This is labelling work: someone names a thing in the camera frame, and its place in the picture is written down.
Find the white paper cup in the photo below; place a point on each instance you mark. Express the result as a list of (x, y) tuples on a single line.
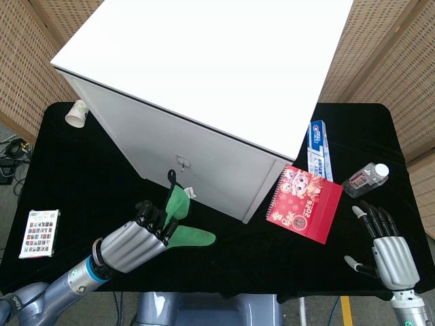
[(77, 113)]

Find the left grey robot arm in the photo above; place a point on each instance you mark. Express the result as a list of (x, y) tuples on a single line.
[(47, 293)]

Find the blue white toothpaste box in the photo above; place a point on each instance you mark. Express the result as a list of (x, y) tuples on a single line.
[(319, 149)]

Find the white cabinet box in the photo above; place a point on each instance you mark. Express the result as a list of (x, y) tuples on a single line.
[(204, 95)]

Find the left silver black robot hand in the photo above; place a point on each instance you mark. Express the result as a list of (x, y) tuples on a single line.
[(136, 242)]

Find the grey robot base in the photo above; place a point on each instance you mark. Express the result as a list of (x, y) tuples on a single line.
[(207, 310)]

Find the black velvet table cloth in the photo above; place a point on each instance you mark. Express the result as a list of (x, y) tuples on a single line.
[(85, 176)]

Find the white picture card box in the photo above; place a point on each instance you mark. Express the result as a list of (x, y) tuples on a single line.
[(39, 233)]

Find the red spiral desk calendar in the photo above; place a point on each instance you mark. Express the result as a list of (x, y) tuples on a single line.
[(304, 203)]

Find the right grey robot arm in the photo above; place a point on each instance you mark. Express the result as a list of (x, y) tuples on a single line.
[(409, 307)]

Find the clear bottle white cap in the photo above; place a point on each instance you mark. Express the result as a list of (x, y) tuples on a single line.
[(365, 180)]

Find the perforated beige screen panel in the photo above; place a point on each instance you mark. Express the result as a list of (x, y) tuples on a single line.
[(391, 68), (30, 57)]

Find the green grey microfibre cloth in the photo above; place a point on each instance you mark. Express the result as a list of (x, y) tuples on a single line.
[(185, 220)]

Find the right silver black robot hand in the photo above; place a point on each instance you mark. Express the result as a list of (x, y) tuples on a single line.
[(391, 258)]

